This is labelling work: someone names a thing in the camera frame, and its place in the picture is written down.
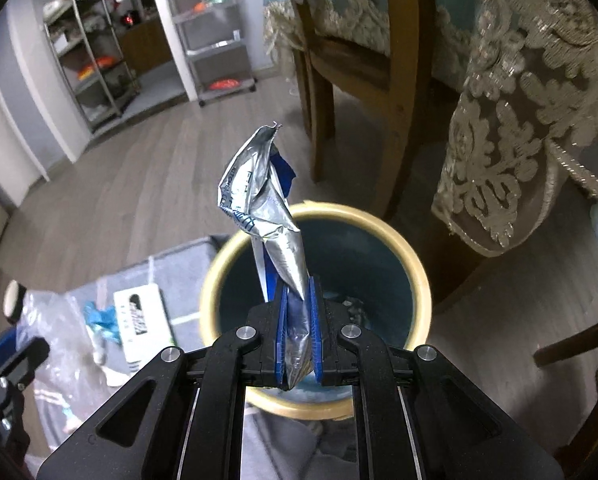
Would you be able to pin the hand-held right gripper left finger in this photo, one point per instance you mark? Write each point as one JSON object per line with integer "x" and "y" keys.
{"x": 280, "y": 335}

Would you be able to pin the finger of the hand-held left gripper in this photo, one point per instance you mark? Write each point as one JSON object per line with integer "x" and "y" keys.
{"x": 24, "y": 360}

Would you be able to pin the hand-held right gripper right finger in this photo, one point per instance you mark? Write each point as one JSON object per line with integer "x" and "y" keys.
{"x": 318, "y": 340}

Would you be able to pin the clear plastic bag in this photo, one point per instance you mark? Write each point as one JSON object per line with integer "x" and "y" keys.
{"x": 59, "y": 330}

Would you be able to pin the blue bin with yellow rim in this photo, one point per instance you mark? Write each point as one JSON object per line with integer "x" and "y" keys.
{"x": 364, "y": 260}

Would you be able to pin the blue and silver foil wrapper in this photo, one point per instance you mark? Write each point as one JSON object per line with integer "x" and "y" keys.
{"x": 279, "y": 240}

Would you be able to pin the pale round object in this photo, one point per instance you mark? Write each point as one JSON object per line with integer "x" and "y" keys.
{"x": 15, "y": 300}

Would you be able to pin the grey striped rug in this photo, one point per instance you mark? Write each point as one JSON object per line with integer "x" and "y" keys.
{"x": 189, "y": 280}

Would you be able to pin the white box with black print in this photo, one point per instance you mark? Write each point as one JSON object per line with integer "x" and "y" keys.
{"x": 141, "y": 320}

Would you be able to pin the white door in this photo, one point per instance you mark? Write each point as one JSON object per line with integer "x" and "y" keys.
{"x": 4, "y": 125}

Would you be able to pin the dark wooden chair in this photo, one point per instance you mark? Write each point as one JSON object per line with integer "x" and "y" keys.
{"x": 574, "y": 347}

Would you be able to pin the orange packet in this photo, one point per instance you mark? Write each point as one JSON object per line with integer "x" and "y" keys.
{"x": 225, "y": 82}

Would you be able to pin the grey wheeled shelf trolley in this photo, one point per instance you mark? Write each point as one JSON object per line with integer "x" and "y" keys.
{"x": 214, "y": 55}

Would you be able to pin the dark metal shelf rack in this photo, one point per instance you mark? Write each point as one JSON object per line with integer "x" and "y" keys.
{"x": 96, "y": 80}

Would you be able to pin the cream lace tablecloth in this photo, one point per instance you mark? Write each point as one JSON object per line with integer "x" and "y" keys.
{"x": 529, "y": 110}

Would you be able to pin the wooden cabinet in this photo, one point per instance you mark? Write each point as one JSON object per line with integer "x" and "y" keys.
{"x": 146, "y": 47}

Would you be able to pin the teal tablecloth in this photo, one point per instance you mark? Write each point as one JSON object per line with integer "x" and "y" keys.
{"x": 449, "y": 0}

